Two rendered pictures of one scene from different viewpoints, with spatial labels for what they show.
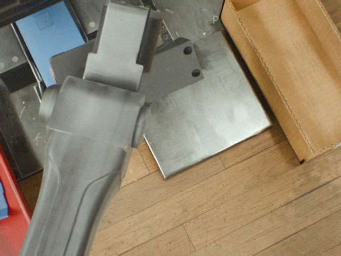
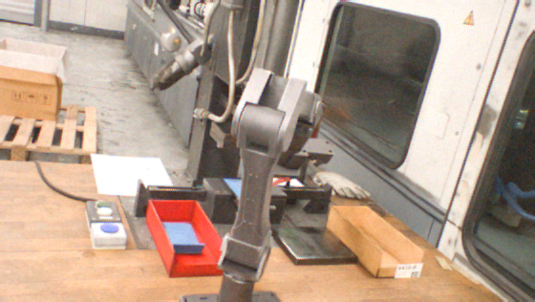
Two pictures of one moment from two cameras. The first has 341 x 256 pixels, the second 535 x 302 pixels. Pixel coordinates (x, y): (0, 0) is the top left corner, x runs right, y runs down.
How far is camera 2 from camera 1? 1.02 m
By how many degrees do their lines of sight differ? 58
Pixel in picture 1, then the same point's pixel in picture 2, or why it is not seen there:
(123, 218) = (268, 271)
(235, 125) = (336, 251)
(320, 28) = (381, 233)
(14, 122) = not seen: hidden behind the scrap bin
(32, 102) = (221, 228)
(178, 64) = (323, 145)
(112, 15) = not seen: hidden behind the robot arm
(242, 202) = (341, 282)
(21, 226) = (207, 259)
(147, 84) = (310, 145)
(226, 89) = (331, 242)
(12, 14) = not seen: hidden behind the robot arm
